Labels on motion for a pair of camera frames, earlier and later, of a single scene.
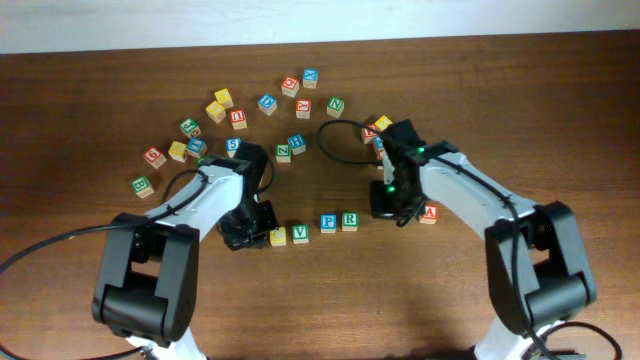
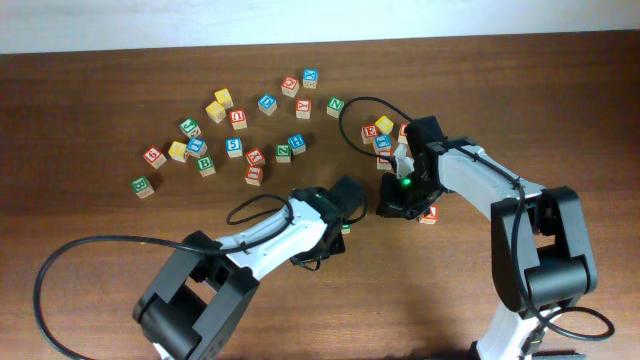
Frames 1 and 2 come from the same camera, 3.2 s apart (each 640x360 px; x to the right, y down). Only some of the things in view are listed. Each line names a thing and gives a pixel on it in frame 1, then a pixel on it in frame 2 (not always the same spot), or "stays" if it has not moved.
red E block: [368, 135] stays
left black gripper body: [248, 230] -> [327, 245]
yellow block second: [216, 111] stays
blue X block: [310, 78] stays
